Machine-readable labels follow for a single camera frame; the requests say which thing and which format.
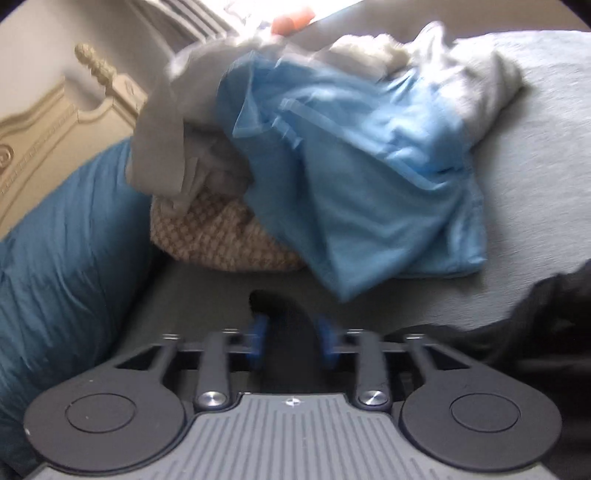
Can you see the cream carved headboard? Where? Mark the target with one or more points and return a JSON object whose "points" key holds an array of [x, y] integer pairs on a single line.
{"points": [[41, 152]]}

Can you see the cream fluffy garment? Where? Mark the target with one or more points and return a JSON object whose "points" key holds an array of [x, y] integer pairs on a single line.
{"points": [[364, 50]]}

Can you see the light grey sweatshirt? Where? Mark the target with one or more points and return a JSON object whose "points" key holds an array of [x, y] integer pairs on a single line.
{"points": [[485, 78]]}

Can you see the light blue garment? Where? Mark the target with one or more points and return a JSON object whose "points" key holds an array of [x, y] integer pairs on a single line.
{"points": [[369, 184]]}

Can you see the black t-shirt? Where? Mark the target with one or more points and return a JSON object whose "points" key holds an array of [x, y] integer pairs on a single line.
{"points": [[531, 332]]}

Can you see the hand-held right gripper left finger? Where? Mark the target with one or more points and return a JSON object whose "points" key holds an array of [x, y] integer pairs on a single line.
{"points": [[258, 339]]}

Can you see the grey curtain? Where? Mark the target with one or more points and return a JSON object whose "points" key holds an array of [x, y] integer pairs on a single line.
{"points": [[184, 18]]}

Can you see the orange bag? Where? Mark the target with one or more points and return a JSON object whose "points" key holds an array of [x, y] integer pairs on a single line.
{"points": [[291, 23]]}

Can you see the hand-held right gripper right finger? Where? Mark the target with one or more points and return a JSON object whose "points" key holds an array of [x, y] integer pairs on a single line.
{"points": [[325, 344]]}

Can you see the white shirt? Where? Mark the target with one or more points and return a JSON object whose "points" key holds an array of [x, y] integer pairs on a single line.
{"points": [[157, 138]]}

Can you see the checked beige garment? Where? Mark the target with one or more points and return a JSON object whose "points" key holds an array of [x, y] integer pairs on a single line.
{"points": [[217, 240]]}

